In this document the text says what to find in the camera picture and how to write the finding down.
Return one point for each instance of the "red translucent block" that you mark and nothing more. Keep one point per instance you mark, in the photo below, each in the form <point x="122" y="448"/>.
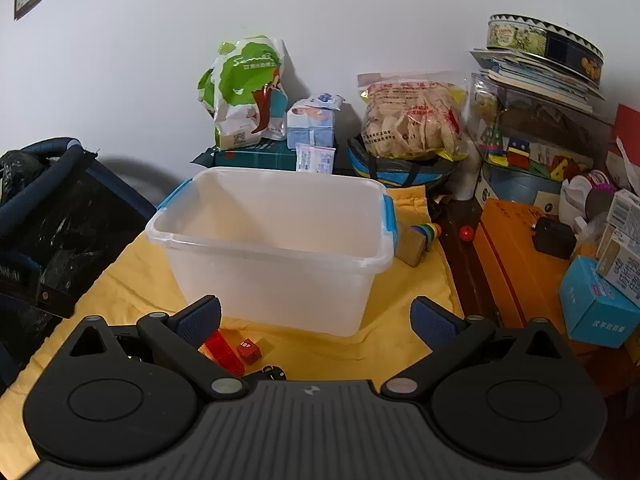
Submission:
<point x="225" y="355"/>

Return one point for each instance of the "clear bag of crackers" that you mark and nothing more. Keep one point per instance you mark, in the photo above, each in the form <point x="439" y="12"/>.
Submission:
<point x="410" y="115"/>

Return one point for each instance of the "red envelope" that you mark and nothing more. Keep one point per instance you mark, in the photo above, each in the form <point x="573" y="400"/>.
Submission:
<point x="627" y="130"/>

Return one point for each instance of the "small red ball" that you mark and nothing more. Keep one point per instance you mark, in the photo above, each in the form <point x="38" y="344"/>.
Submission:
<point x="467" y="233"/>

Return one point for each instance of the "green and white snack bag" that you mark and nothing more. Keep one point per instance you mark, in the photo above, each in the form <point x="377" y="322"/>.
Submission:
<point x="240" y="90"/>

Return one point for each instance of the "pink and white tape roll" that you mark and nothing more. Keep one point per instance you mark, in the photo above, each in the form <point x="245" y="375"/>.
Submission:
<point x="592" y="190"/>

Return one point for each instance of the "black toy car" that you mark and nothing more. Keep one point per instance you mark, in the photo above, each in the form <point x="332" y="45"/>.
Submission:
<point x="270" y="373"/>

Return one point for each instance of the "blue and black bag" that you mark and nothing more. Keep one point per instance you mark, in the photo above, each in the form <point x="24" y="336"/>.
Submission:
<point x="400" y="172"/>

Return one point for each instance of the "wooden block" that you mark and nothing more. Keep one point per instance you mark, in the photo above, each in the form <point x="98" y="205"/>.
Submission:
<point x="409" y="247"/>

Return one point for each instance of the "clear box of toys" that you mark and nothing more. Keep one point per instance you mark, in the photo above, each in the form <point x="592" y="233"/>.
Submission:
<point x="540" y="130"/>

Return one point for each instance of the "blue cardboard box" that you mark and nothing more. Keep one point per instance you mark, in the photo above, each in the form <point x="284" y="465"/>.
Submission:
<point x="515" y="182"/>

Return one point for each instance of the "black power adapter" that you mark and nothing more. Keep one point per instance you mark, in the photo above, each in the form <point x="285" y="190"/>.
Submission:
<point x="552" y="239"/>

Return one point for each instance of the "black and blue stroller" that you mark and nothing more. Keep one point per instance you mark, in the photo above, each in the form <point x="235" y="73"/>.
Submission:
<point x="65" y="220"/>

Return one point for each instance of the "rainbow striped wooden toy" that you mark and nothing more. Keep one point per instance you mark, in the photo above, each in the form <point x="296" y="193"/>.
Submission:
<point x="432" y="234"/>

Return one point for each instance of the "small red cube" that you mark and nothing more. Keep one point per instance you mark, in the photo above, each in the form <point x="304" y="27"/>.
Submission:
<point x="248" y="351"/>

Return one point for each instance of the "white carton box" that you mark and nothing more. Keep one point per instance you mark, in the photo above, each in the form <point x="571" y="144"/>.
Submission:
<point x="622" y="260"/>

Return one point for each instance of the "yellow cloth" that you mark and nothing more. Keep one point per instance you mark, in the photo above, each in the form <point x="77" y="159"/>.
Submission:
<point x="125" y="285"/>

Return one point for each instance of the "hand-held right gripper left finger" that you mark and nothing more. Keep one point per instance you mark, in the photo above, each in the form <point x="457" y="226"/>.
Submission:
<point x="200" y="319"/>

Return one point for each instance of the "clear plastic container blue latches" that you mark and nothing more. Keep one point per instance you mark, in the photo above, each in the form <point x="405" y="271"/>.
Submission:
<point x="270" y="270"/>

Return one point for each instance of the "round cookie tin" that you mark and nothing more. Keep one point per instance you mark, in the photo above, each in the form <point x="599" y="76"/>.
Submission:
<point x="545" y="45"/>

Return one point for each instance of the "dark green box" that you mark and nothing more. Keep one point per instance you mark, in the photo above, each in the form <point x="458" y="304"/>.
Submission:
<point x="255" y="158"/>

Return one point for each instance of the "light blue small box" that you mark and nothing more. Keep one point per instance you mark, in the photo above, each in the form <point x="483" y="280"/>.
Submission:
<point x="592" y="305"/>

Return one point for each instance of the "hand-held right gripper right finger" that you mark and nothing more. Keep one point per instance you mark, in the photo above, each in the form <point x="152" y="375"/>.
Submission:
<point x="434" y="324"/>

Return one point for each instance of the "light blue tissue pack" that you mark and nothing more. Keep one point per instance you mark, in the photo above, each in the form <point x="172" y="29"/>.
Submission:
<point x="310" y="122"/>

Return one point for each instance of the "small white sachet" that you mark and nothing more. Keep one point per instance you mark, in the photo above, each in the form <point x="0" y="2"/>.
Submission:
<point x="314" y="158"/>

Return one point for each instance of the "stack of books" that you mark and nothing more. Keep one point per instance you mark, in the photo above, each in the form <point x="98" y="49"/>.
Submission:
<point x="530" y="80"/>

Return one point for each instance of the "orange box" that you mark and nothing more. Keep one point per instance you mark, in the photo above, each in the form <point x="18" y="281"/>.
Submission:
<point x="520" y="280"/>

